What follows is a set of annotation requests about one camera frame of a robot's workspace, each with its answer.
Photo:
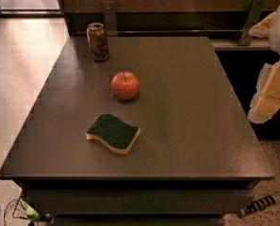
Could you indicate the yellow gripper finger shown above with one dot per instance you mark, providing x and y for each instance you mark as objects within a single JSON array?
[
  {"x": 266, "y": 100},
  {"x": 262, "y": 28}
]

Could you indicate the striped black white handle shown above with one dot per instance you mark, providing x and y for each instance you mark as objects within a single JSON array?
[{"x": 260, "y": 204}]

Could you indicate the grey metal bracket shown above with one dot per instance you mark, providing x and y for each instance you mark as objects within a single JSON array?
[
  {"x": 110, "y": 17},
  {"x": 254, "y": 12}
]

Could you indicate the grey metal bracket right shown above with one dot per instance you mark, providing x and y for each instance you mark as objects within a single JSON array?
[{"x": 254, "y": 12}]

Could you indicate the red apple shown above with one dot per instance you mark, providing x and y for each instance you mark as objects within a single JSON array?
[{"x": 125, "y": 85}]

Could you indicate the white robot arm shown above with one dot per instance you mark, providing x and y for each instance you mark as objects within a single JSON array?
[{"x": 274, "y": 36}]

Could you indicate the green and yellow sponge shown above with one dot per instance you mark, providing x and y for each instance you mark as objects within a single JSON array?
[{"x": 118, "y": 136}]

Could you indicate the wire basket with green item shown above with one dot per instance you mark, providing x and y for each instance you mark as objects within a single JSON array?
[{"x": 19, "y": 209}]

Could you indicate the orange soda can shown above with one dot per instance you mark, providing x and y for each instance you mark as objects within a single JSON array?
[{"x": 97, "y": 37}]

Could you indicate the grey metal bracket left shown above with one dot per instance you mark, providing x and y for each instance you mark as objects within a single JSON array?
[{"x": 110, "y": 17}]

